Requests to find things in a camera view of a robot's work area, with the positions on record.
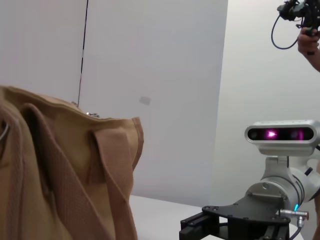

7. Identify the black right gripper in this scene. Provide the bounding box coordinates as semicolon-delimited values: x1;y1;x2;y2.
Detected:
178;193;291;240

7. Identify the khaki canvas food bag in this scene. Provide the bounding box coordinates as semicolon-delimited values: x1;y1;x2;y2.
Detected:
0;85;145;240

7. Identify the person's bare forearm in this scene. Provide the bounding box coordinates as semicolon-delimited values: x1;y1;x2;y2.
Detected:
306;43;320;74

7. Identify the person's bare hand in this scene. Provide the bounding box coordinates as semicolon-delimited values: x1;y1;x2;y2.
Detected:
296;26;320;56

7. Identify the black handheld teleoperation controller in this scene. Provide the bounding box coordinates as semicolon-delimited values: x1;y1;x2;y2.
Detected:
276;0;320;37

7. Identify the right gripper cable with plug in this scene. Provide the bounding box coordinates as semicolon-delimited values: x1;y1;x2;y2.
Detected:
279;209;310;240

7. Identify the black controller cable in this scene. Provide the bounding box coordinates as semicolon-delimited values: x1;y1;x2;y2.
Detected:
270;14;302;50

